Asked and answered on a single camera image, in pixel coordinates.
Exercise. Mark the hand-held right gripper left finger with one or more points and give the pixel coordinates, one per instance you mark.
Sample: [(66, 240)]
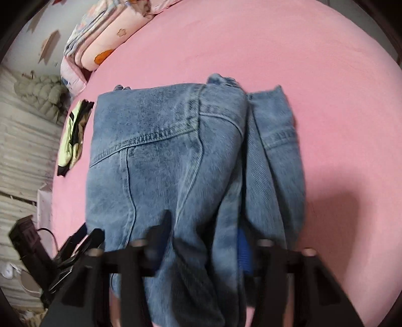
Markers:
[(158, 239)]

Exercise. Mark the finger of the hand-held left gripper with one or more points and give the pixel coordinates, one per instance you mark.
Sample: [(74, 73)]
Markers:
[(89, 240)]

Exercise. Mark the beige puffer jacket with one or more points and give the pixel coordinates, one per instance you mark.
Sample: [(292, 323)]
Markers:
[(44, 94)]

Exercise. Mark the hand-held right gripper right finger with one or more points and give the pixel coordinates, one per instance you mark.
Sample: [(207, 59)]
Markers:
[(245, 253)]

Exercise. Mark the pink floral quilt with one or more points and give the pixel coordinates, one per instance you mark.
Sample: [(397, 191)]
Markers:
[(103, 34)]

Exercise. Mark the blue denim jeans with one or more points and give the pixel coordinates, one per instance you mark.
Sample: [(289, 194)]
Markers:
[(176, 151)]

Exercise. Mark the pink bed sheet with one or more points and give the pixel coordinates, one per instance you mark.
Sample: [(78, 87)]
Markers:
[(314, 78)]

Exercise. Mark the yellow and black folded garment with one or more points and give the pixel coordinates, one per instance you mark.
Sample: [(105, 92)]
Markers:
[(73, 138)]

